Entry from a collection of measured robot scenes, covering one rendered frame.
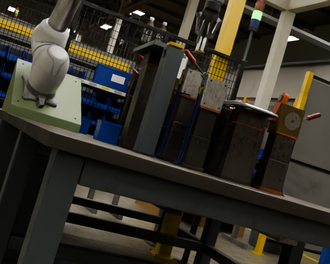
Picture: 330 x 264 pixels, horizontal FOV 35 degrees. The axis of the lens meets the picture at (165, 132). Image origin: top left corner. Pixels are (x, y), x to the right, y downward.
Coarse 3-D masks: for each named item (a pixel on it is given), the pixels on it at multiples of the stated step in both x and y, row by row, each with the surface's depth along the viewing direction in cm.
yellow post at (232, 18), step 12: (240, 0) 382; (228, 12) 383; (240, 12) 382; (228, 24) 380; (228, 36) 380; (216, 48) 384; (228, 48) 381; (216, 72) 379; (168, 216) 375; (180, 216) 376; (168, 228) 374; (156, 252) 377; (168, 252) 375
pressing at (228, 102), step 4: (228, 100) 205; (232, 100) 201; (236, 100) 198; (224, 104) 218; (228, 104) 214; (232, 104) 211; (236, 104) 207; (240, 104) 195; (244, 104) 195; (248, 104) 195; (232, 108) 222; (252, 108) 205; (256, 108) 196; (260, 108) 198; (260, 112) 209; (264, 112) 205; (268, 112) 197; (268, 116) 209; (272, 116) 206; (276, 116) 199
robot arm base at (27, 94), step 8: (24, 80) 263; (24, 88) 259; (32, 88) 256; (24, 96) 255; (32, 96) 257; (40, 96) 257; (48, 96) 260; (40, 104) 255; (48, 104) 262; (56, 104) 263
